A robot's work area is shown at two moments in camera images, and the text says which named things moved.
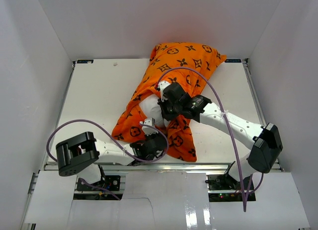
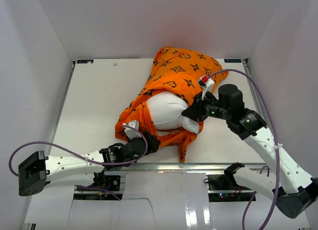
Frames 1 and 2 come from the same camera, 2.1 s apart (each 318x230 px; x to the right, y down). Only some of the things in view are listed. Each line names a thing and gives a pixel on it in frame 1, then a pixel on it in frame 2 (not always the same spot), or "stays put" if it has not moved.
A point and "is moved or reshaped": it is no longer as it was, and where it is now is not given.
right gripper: [167, 116] to [196, 112]
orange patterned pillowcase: [131, 127] is moved or reshaped
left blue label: [84, 61] stays put
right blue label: [233, 60] stays put
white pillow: [152, 109] is moved or reshaped
